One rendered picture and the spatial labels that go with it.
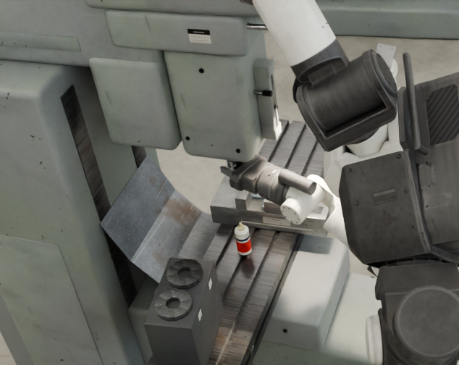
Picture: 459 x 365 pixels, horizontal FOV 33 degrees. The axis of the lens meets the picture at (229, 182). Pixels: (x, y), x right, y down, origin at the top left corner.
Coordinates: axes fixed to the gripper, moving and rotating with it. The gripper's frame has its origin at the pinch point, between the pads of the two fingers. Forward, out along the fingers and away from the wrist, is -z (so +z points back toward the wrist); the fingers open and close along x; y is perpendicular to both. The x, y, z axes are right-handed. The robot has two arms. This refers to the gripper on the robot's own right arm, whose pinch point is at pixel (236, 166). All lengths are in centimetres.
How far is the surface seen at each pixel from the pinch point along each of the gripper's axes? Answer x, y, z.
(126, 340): 33, 59, -27
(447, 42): -267, 121, -87
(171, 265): 30.2, 9.3, 3.6
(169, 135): 14.9, -17.4, -5.7
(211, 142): 9.6, -15.5, 2.9
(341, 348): 2, 50, 32
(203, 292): 31.1, 10.9, 15.2
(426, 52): -251, 121, -91
